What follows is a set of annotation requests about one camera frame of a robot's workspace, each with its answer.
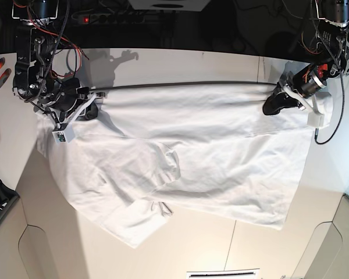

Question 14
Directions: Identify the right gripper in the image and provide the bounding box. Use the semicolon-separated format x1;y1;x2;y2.
40;78;106;127

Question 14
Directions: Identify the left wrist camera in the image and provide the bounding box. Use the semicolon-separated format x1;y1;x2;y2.
307;92;333;129

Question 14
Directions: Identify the white cable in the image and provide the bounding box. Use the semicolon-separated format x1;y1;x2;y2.
267;0;318;24

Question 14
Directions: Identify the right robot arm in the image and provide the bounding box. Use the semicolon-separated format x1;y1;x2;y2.
12;1;100;131

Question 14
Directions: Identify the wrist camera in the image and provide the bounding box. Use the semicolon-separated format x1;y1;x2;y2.
307;92;333;129
52;123;75;144

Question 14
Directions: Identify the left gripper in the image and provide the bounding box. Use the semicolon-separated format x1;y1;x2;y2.
262;62;329;115

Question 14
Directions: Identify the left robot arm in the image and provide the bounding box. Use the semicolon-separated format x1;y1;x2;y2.
262;1;349;116

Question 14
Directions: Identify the white box device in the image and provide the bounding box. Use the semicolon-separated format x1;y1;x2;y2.
129;0;210;12

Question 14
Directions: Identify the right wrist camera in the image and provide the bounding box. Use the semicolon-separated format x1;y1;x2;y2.
52;123;75;144

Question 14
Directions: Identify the black power strip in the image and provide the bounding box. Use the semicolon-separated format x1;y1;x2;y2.
72;12;162;25

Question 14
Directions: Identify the white t-shirt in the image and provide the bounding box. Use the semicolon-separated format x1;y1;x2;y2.
37;84;314;248

